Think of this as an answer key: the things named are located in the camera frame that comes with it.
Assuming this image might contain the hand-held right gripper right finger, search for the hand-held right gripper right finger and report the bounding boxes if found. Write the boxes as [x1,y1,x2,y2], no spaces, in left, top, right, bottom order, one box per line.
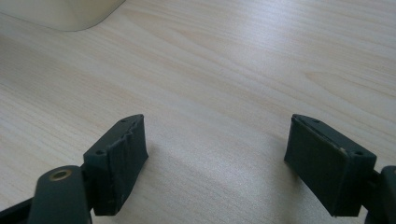
[283,113,377,217]

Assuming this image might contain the cream rounded container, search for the cream rounded container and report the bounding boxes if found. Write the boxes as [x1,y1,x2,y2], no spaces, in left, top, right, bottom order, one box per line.
[0,0,127,33]

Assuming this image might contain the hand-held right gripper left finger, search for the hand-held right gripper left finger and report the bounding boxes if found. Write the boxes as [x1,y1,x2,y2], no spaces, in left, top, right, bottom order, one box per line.
[82,113,149,217]

